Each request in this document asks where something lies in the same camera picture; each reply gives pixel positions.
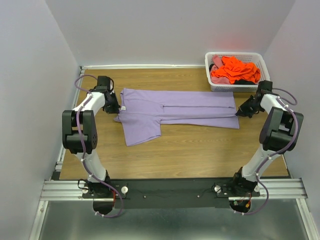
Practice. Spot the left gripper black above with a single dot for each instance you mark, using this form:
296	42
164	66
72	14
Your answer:
114	109

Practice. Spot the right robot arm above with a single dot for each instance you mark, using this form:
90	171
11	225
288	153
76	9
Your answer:
279	134

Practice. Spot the aluminium frame rail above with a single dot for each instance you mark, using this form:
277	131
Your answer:
73	190

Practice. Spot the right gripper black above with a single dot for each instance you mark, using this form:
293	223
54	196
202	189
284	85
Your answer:
243	111

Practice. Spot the purple t shirt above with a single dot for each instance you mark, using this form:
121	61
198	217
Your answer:
143	112

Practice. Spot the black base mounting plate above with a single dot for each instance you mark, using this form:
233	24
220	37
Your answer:
224	198

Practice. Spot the orange t shirt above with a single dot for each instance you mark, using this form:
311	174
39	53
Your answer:
236	69

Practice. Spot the pink t shirt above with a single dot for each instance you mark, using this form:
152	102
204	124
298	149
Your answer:
217	74

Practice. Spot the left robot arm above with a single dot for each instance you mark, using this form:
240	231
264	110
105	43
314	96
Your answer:
80	135

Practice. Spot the white plastic laundry basket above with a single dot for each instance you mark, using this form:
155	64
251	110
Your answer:
245	57

